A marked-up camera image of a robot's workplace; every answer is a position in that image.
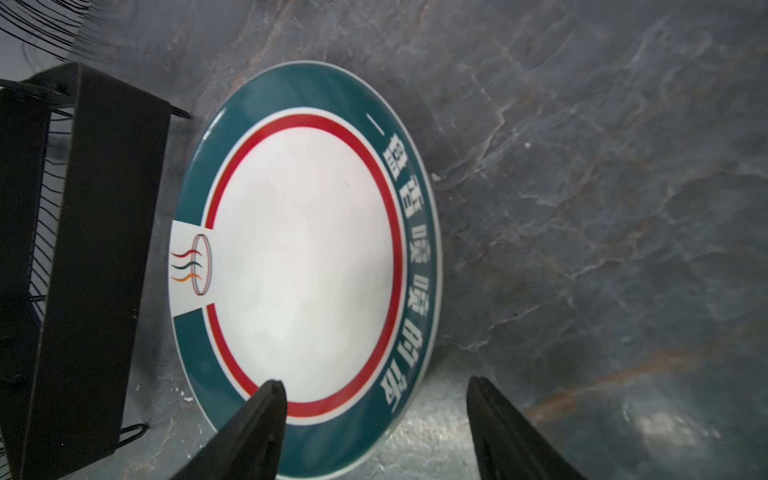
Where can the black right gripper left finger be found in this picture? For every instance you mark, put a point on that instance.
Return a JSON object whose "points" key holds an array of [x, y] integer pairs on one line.
{"points": [[249, 445]]}

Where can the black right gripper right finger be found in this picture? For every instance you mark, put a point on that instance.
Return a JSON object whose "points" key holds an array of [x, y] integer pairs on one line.
{"points": [[506, 445]]}

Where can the green red rimmed plate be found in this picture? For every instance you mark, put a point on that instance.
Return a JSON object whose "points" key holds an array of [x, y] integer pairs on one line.
{"points": [[306, 248]]}

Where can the black wire dish rack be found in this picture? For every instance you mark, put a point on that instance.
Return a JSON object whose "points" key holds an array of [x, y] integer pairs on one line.
{"points": [[81, 162]]}

